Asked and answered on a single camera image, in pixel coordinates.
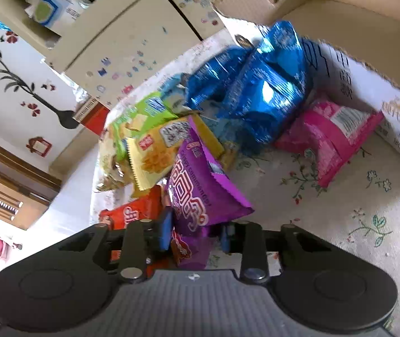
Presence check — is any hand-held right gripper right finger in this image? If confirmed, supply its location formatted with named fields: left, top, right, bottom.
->
left=221, top=220, right=329, bottom=284

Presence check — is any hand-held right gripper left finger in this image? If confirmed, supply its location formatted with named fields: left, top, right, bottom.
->
left=58, top=206, right=174, bottom=284

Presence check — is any orange snack packet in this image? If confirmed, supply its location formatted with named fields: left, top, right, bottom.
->
left=99, top=185, right=172, bottom=264

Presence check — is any purple snack packet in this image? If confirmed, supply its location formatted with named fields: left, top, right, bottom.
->
left=167, top=115, right=255, bottom=269

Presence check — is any yellow waffle packet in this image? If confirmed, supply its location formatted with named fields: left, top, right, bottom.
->
left=126, top=115, right=226, bottom=199

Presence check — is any beige snack packet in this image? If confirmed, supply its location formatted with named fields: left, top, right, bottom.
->
left=96, top=130, right=134, bottom=193

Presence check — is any green cracker packet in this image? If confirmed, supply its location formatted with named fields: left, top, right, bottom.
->
left=109, top=91, right=183, bottom=164

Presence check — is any light blue snack packet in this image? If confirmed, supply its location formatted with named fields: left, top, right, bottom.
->
left=160, top=73, right=190, bottom=110
left=200, top=114, right=243, bottom=157

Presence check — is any pink snack packet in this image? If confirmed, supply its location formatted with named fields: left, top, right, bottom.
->
left=274, top=99, right=385, bottom=188

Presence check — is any blue foil snack bag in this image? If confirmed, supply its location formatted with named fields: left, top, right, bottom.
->
left=217, top=20, right=315, bottom=146
left=185, top=46, right=257, bottom=113

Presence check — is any cardboard box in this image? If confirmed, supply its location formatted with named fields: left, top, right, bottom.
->
left=210, top=0, right=400, bottom=177

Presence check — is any red patterned box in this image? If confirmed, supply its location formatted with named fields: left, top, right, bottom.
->
left=73, top=96, right=111, bottom=137

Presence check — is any floral tablecloth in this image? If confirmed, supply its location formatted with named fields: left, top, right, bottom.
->
left=91, top=28, right=400, bottom=337

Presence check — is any cream cabinet with stickers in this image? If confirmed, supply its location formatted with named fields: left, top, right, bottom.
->
left=0, top=0, right=313, bottom=111

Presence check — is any blue and white carton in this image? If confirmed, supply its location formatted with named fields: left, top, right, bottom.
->
left=24, top=0, right=87, bottom=29

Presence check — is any red house wall sticker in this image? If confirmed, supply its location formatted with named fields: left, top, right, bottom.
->
left=26, top=136, right=52, bottom=158

